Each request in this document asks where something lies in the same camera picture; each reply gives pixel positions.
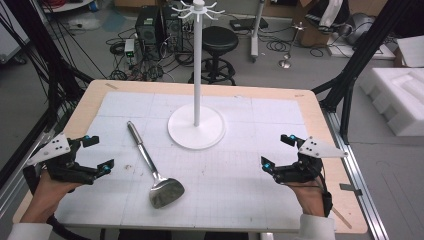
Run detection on thick black cable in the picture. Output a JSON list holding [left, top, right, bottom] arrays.
[[45, 213, 93, 240]]

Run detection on black wrist strap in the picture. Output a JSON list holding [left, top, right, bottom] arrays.
[[320, 190, 334, 218]]

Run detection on grey tape strip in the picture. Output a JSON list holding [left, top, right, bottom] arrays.
[[338, 182, 364, 197]]

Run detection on small metal stand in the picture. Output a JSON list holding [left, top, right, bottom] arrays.
[[277, 21, 308, 70]]

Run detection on aluminium rail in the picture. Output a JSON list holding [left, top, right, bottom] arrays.
[[320, 109, 390, 240]]

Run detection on metal spatula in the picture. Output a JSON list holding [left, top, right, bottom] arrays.
[[126, 120, 186, 210]]

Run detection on person's left hand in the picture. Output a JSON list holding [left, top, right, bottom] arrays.
[[19, 169, 83, 224]]

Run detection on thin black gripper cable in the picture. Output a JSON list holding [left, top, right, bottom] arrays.
[[311, 164, 330, 195]]

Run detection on white foam packaging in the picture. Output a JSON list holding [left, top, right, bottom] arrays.
[[357, 66, 424, 138]]

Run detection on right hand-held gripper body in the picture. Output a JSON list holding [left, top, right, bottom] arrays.
[[271, 135, 350, 185]]

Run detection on black metal frame stand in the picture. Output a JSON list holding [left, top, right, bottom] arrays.
[[311, 0, 414, 145], [0, 0, 96, 191]]

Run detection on black computer tower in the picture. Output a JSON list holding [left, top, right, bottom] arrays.
[[134, 5, 185, 62]]

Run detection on black floor cables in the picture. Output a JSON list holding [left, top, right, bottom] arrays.
[[105, 28, 201, 82]]

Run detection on cardboard box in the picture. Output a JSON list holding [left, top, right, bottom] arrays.
[[296, 0, 354, 48]]

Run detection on small white box green light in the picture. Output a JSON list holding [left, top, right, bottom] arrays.
[[123, 38, 136, 58]]

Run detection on black flat device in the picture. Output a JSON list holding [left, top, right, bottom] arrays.
[[229, 16, 270, 32]]

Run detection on white grid mat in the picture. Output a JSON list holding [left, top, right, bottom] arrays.
[[54, 90, 313, 233]]

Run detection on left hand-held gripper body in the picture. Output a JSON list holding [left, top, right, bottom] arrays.
[[24, 132, 101, 186]]

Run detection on black round stool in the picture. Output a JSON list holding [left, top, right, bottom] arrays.
[[187, 25, 240, 87]]

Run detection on person's right hand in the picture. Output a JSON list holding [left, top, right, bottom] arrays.
[[293, 179, 329, 218]]

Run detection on white hook stand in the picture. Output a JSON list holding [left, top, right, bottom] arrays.
[[167, 0, 227, 151]]

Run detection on thin wooden stick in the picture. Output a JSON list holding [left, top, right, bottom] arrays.
[[331, 206, 353, 231]]

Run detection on white pole stand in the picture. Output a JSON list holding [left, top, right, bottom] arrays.
[[249, 0, 265, 63]]

